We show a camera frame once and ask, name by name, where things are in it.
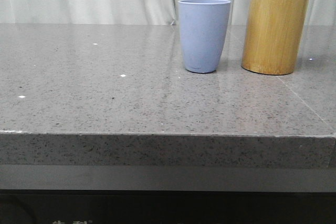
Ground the blue plastic cup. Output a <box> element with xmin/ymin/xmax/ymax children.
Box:
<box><xmin>178</xmin><ymin>0</ymin><xmax>231</xmax><ymax>73</ymax></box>

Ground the bamboo cylinder holder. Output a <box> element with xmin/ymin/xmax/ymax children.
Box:
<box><xmin>241</xmin><ymin>0</ymin><xmax>309</xmax><ymax>75</ymax></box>

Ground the black cabinet under counter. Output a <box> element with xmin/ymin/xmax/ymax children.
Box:
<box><xmin>1</xmin><ymin>165</ymin><xmax>335</xmax><ymax>223</ymax></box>

